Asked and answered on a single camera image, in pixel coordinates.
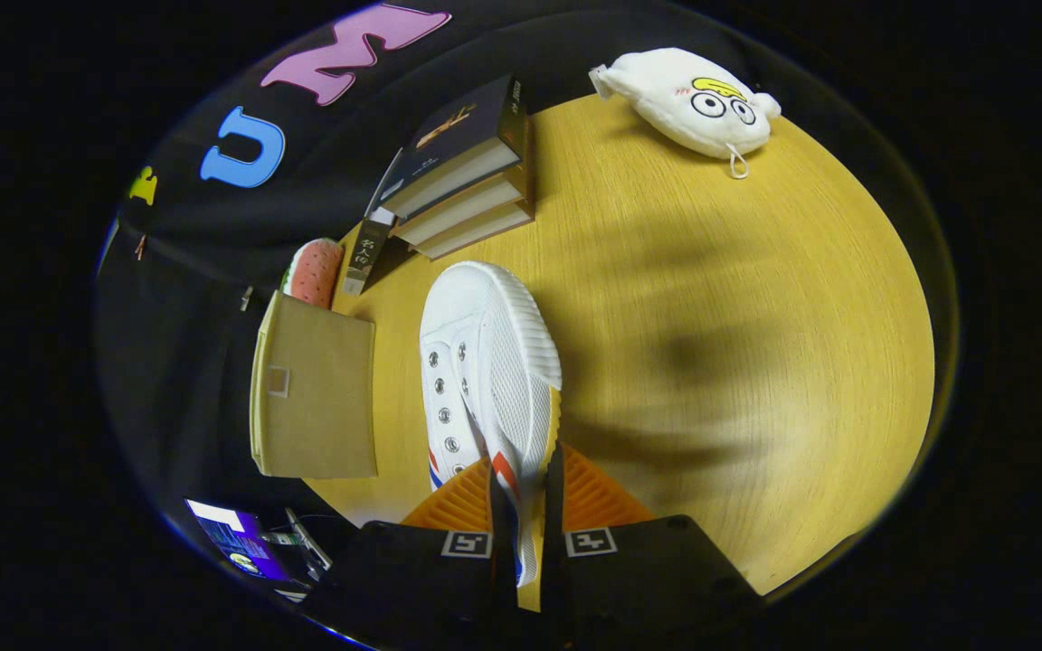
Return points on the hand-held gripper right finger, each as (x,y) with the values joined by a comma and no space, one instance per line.
(554,579)

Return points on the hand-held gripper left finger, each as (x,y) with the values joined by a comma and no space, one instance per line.
(501,588)

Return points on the white canvas shoe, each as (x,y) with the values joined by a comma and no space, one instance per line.
(494,362)

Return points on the beige fabric storage box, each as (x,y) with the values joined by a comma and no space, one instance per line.
(313,398)

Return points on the brown cover book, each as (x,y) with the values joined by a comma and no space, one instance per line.
(476,231)
(462,203)

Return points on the white portrait cover book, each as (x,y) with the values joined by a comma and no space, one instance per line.
(365,258)

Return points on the watermelon slice plush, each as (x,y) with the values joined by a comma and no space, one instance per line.
(315,271)

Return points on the black backdrop cloth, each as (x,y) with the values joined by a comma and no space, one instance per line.
(177,380)

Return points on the silver clip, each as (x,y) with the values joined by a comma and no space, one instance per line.
(246,298)

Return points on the black cover book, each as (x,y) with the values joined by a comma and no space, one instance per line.
(462,122)

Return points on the copper clip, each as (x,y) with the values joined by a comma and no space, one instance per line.
(139,246)

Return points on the white plush toy with face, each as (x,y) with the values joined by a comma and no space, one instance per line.
(693,99)

